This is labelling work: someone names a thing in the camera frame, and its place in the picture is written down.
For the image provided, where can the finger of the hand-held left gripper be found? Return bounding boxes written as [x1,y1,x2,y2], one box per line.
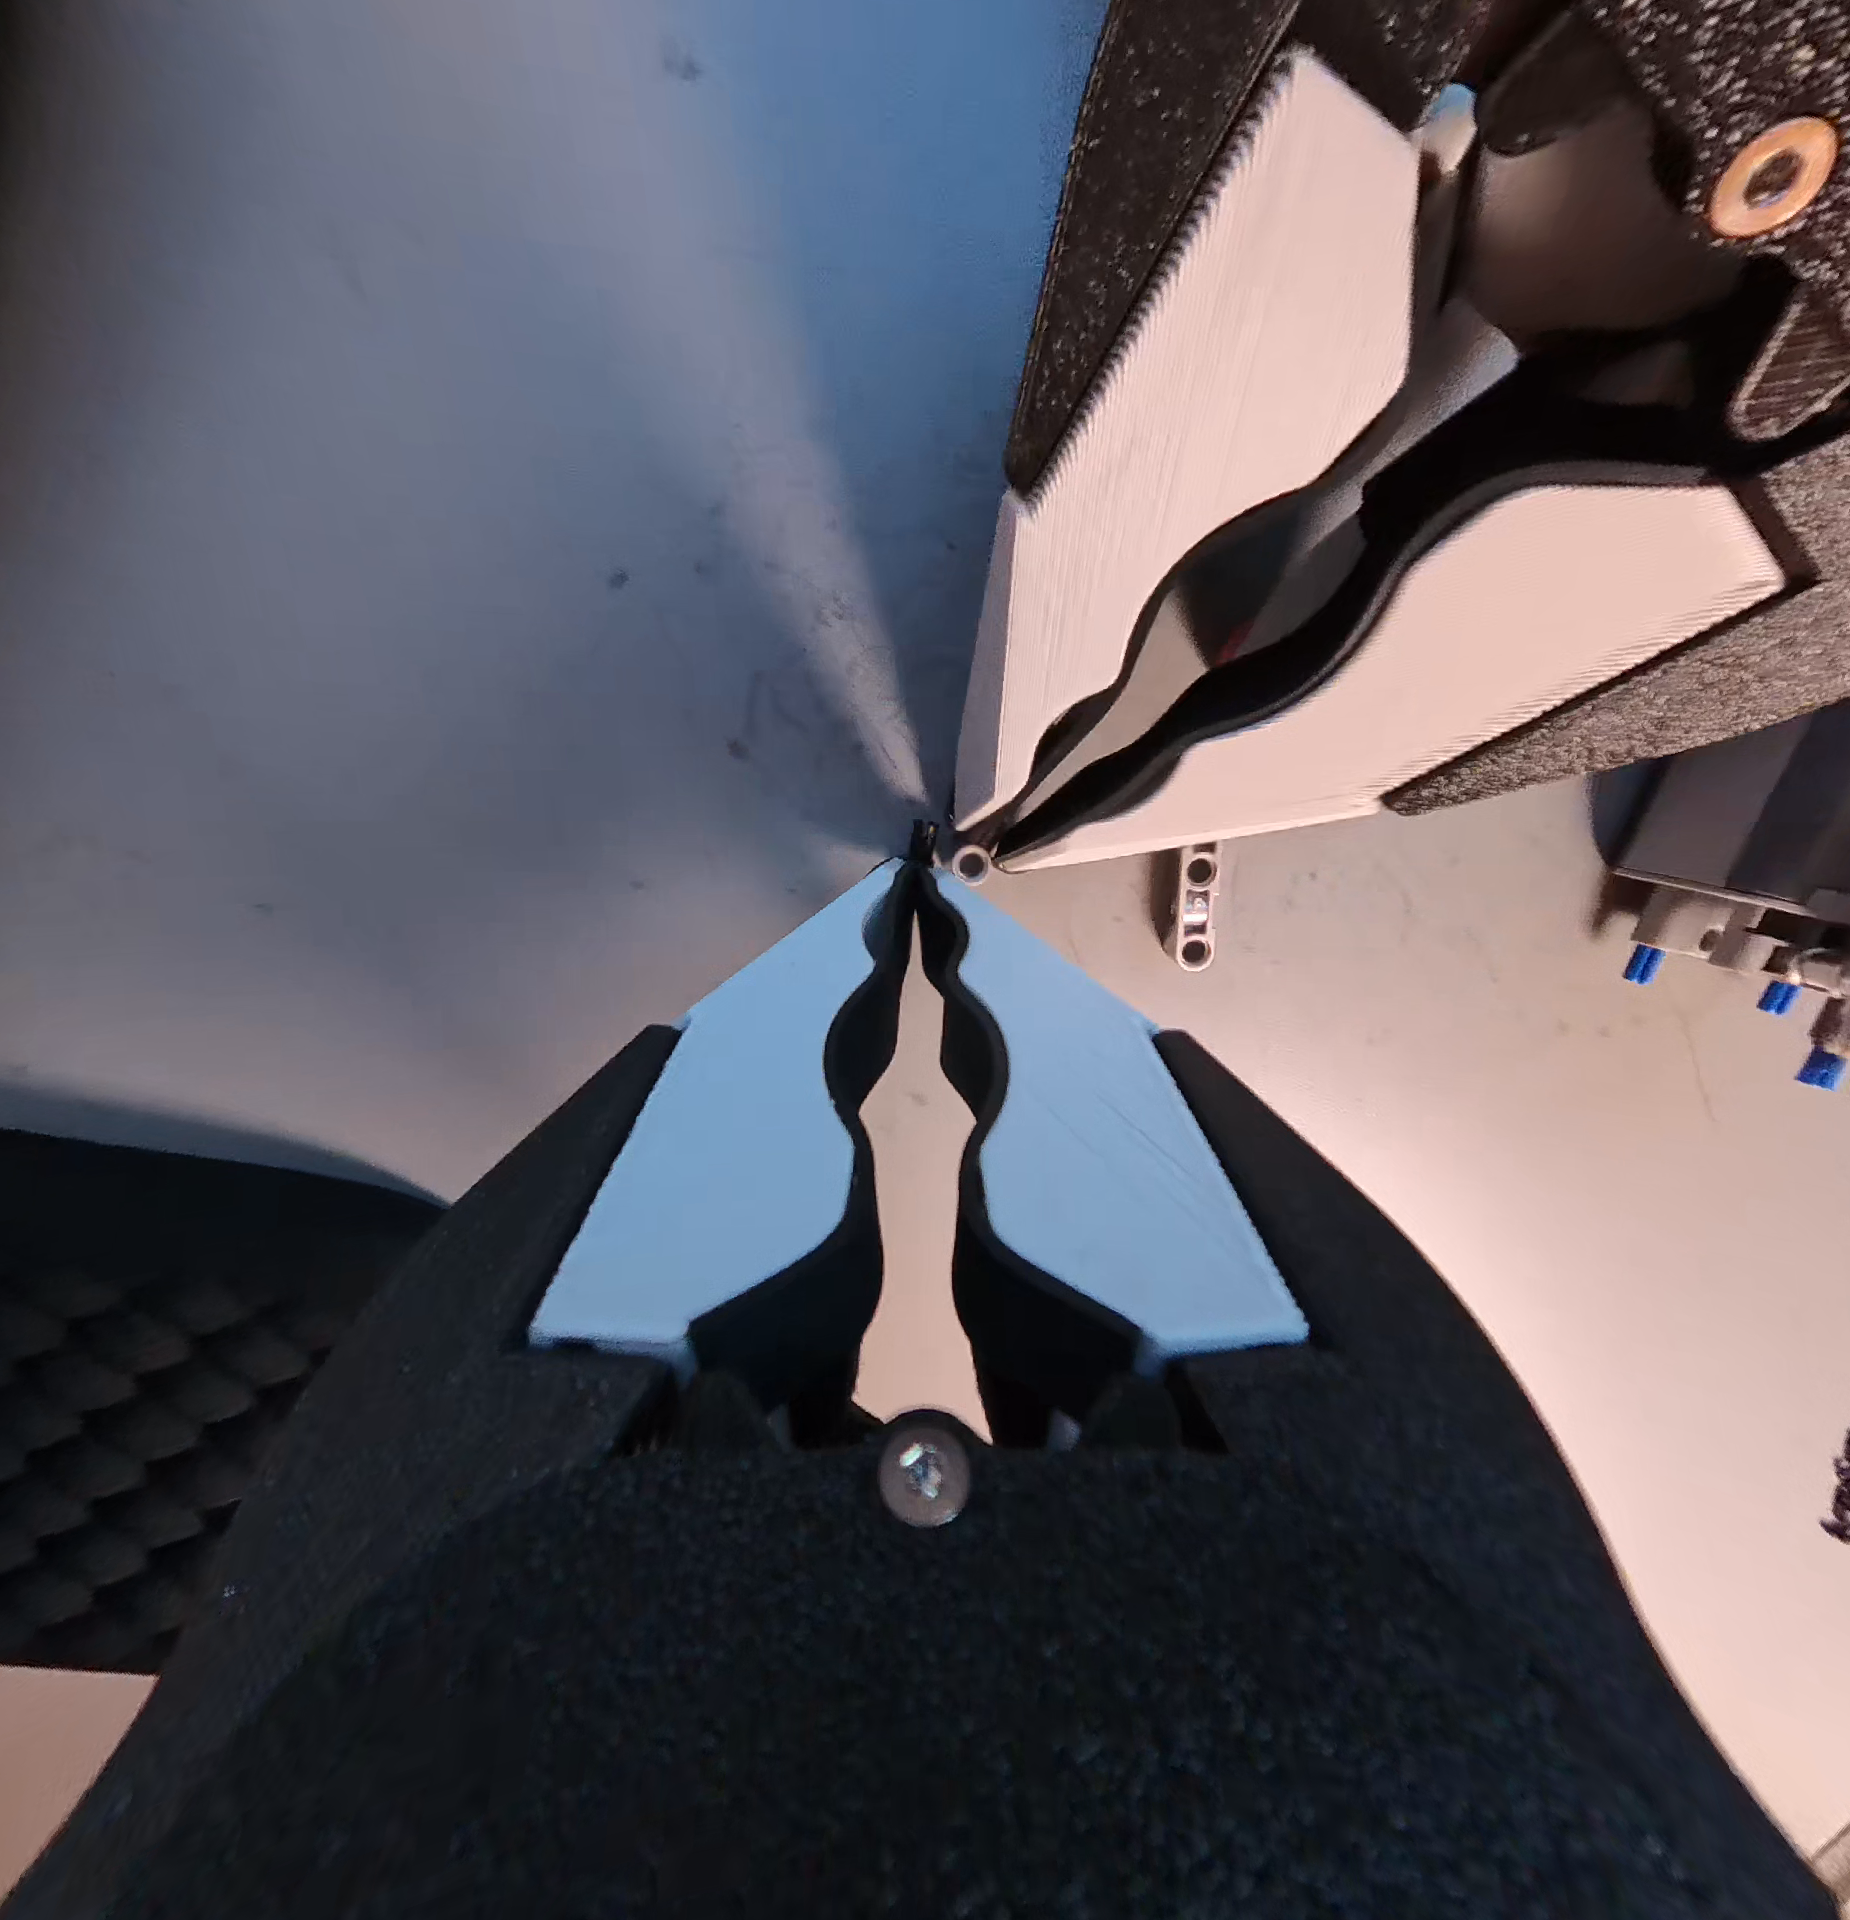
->
[955,46,1444,834]
[994,474,1804,879]

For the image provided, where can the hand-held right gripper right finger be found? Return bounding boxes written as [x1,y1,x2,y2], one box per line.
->
[926,865,1314,1358]

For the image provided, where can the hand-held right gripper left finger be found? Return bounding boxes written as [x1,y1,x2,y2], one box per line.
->
[525,858,921,1358]

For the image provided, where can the short grey brick beam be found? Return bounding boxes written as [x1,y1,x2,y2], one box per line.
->
[1166,846,1230,973]

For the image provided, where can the grey brick engine model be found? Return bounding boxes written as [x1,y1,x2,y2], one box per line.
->
[1599,714,1850,1106]

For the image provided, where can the black mesh chair pad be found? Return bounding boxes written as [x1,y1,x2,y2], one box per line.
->
[0,1126,453,1683]

